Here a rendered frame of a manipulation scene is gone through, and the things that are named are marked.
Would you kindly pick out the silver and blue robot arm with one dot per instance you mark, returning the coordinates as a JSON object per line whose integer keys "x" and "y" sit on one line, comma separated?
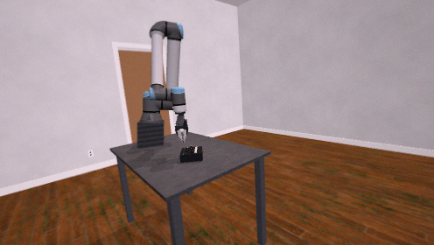
{"x": 160, "y": 98}

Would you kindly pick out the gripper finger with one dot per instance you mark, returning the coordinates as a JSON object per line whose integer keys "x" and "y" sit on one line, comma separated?
{"x": 185, "y": 133}
{"x": 178, "y": 131}

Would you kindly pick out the dark grey lighting desk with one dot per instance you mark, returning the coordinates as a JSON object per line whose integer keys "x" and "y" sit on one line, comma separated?
{"x": 191, "y": 154}

